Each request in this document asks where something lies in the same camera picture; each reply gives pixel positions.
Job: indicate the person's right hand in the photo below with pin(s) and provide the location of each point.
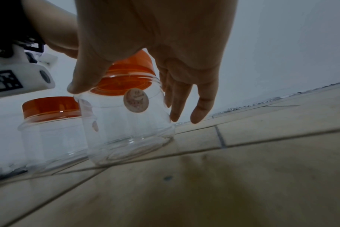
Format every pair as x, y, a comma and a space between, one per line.
158, 26

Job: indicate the person's left hand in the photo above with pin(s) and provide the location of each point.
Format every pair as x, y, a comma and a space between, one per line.
58, 28

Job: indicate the clear plastic jar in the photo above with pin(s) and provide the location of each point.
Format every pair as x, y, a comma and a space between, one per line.
125, 133
52, 141

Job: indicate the orange jar lid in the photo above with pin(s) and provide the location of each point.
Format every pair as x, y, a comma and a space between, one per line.
51, 108
128, 73

